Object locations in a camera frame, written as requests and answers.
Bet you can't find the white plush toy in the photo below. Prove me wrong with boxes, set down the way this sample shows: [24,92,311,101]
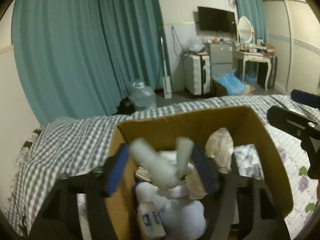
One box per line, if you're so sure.
[135,181,207,239]

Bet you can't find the small light blue tissue pack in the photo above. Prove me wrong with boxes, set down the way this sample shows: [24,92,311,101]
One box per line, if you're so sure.
[137,202,167,239]

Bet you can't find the white socks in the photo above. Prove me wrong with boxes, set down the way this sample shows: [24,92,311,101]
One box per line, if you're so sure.
[129,137,194,190]

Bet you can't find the cream soft cloth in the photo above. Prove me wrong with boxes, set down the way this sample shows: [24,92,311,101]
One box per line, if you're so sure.
[185,127,234,200]

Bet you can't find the white floral quilted blanket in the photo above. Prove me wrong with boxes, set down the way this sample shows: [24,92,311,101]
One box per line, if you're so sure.
[76,108,318,237]

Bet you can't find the brown cardboard box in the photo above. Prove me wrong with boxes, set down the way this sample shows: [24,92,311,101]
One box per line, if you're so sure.
[108,106,293,239]

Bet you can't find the grey checked bed sheet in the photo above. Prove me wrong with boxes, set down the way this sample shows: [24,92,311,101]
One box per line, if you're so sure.
[4,94,320,238]

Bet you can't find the white dressing table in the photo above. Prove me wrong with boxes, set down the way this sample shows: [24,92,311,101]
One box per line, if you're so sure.
[231,45,273,92]

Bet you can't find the white louvered wardrobe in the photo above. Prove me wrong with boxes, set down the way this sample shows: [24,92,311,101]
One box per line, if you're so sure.
[264,0,319,94]

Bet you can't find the blue plastic bags pile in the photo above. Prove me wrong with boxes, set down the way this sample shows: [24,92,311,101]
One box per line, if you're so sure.
[213,69,255,97]

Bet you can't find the white oval vanity mirror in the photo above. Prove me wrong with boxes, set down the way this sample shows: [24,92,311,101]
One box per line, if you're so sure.
[237,16,255,44]

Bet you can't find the small silver refrigerator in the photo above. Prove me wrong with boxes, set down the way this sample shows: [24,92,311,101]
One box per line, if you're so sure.
[206,43,233,78]

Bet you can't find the teal window curtain right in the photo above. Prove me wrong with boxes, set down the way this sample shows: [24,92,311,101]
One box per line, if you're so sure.
[235,0,268,42]

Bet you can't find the white hard-shell suitcase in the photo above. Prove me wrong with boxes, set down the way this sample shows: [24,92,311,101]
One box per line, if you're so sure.
[183,55,211,96]

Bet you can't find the clear plastic bag on suitcase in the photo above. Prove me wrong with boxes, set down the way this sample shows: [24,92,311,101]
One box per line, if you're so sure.
[185,37,206,54]

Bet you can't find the clear large water jug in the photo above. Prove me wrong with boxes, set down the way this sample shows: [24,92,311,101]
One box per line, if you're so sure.
[129,81,157,111]

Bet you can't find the white upright stick vacuum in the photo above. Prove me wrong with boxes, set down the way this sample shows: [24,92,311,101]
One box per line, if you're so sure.
[159,25,172,99]

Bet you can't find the large teal curtain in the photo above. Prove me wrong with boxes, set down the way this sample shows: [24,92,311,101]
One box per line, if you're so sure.
[11,0,169,125]

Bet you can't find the black wall television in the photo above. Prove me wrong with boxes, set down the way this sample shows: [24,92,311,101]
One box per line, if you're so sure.
[197,7,236,34]

